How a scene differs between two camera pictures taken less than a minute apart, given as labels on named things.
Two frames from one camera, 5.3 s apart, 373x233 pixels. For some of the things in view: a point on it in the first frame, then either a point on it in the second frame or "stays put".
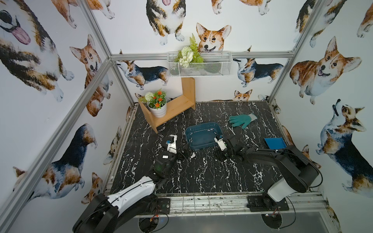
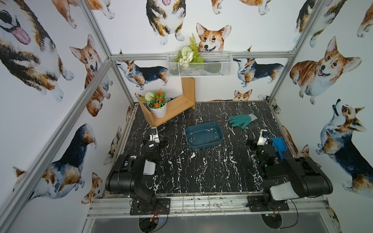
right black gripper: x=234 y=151 -> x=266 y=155
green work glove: x=242 y=120 stays put
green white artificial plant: x=189 y=55 stays put
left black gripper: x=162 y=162 -> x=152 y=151
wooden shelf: x=175 y=105 stays put
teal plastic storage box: x=202 y=136 stays put
